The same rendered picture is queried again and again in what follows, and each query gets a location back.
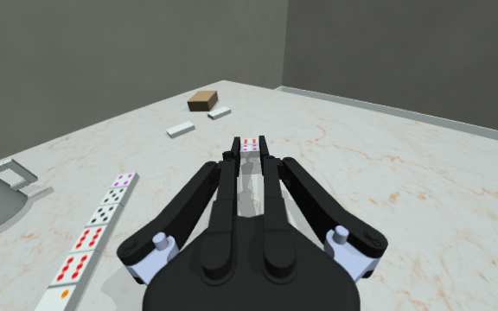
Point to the tan rectangular box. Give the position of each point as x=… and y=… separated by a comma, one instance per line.
x=203, y=101

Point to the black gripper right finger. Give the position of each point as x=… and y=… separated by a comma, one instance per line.
x=354, y=244

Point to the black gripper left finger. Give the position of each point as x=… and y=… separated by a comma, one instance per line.
x=146, y=251

